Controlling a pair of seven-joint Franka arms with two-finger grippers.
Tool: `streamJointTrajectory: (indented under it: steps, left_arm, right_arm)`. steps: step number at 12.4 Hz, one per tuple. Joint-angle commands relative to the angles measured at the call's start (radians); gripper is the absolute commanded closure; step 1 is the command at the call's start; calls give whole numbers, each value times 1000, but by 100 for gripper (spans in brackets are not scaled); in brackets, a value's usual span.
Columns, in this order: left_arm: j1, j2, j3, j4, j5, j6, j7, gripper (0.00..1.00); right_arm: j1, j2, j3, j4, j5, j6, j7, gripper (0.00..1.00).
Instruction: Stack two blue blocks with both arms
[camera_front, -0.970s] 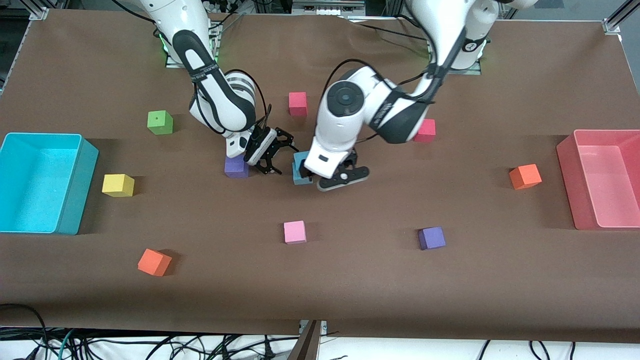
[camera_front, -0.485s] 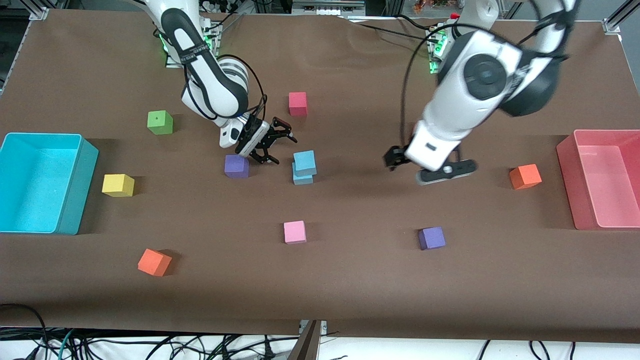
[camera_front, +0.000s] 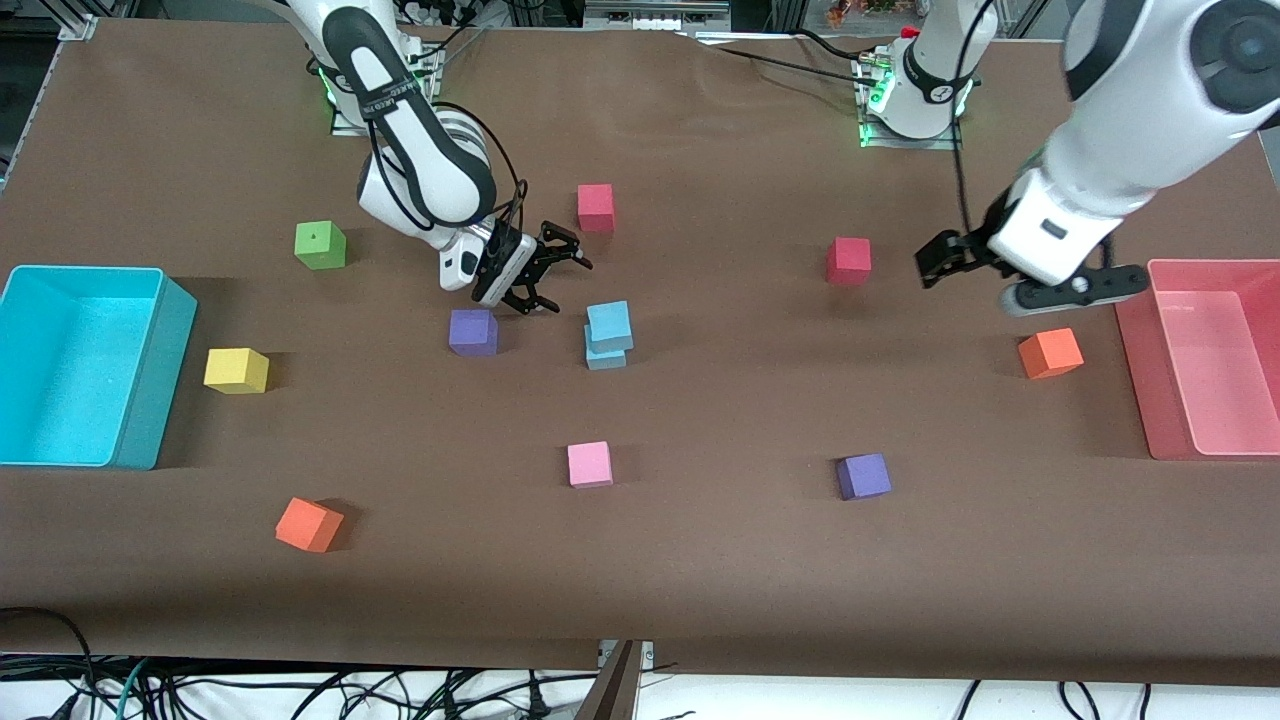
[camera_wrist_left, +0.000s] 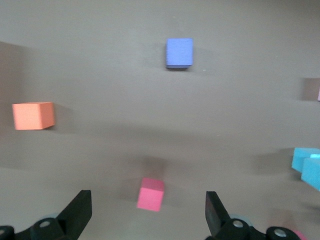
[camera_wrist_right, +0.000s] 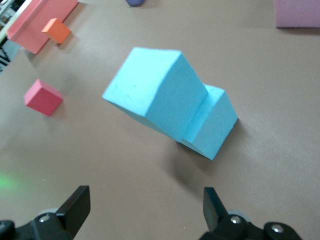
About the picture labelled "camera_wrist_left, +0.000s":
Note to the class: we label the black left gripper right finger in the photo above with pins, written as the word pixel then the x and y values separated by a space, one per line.
pixel 217 220

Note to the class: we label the pink foam block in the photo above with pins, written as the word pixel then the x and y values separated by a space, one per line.
pixel 318 93

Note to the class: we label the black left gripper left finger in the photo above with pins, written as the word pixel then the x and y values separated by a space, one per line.
pixel 75 217

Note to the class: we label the orange foam block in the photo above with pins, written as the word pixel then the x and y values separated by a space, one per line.
pixel 30 116

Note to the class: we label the brown table cover sheet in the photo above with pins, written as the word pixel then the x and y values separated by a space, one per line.
pixel 100 75

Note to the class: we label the light blue foam block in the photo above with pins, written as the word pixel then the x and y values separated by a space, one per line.
pixel 298 160
pixel 312 175

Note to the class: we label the red foam block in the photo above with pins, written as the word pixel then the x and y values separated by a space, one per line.
pixel 150 198

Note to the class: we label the purple foam block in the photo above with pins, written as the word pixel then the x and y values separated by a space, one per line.
pixel 179 52

